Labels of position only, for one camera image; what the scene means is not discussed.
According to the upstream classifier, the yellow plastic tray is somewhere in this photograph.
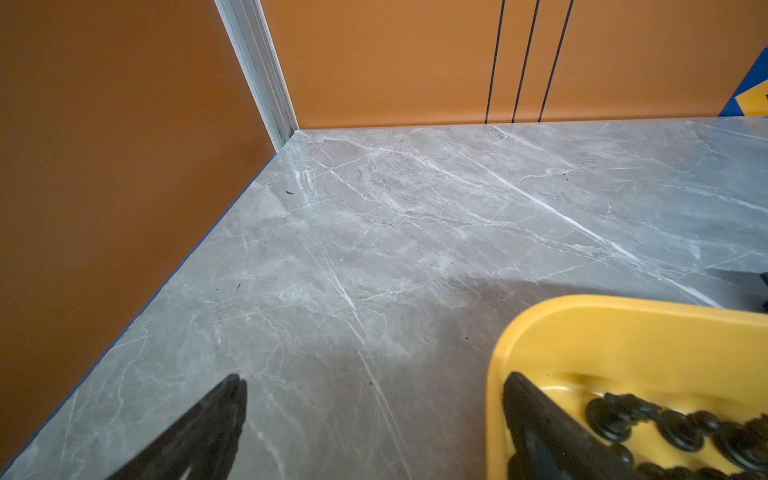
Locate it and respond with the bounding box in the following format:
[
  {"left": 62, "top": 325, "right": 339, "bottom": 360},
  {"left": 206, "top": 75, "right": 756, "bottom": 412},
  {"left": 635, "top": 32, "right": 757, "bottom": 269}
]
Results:
[{"left": 486, "top": 295, "right": 767, "bottom": 479}]

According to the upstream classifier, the black chess piece in tray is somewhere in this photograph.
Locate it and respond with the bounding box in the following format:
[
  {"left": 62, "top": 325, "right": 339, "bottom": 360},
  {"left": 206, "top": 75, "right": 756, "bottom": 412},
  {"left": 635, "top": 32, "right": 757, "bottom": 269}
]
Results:
[
  {"left": 656, "top": 410, "right": 723, "bottom": 452},
  {"left": 585, "top": 392, "right": 661, "bottom": 443},
  {"left": 714, "top": 414, "right": 767, "bottom": 473}
]

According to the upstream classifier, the aluminium corner post left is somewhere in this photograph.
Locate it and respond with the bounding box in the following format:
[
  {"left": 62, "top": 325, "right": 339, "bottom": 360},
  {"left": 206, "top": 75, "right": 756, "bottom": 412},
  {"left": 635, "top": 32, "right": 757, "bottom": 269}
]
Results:
[{"left": 215, "top": 0, "right": 300, "bottom": 151}]

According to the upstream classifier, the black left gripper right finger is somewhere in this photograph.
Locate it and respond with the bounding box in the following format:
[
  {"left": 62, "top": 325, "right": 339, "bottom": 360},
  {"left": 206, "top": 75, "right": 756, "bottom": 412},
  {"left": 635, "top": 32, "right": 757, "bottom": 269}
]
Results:
[{"left": 502, "top": 372, "right": 641, "bottom": 479}]

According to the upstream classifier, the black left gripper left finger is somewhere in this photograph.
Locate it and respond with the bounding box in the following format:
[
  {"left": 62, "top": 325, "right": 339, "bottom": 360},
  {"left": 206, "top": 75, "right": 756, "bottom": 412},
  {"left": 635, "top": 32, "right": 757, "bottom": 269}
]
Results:
[{"left": 110, "top": 374, "right": 247, "bottom": 479}]

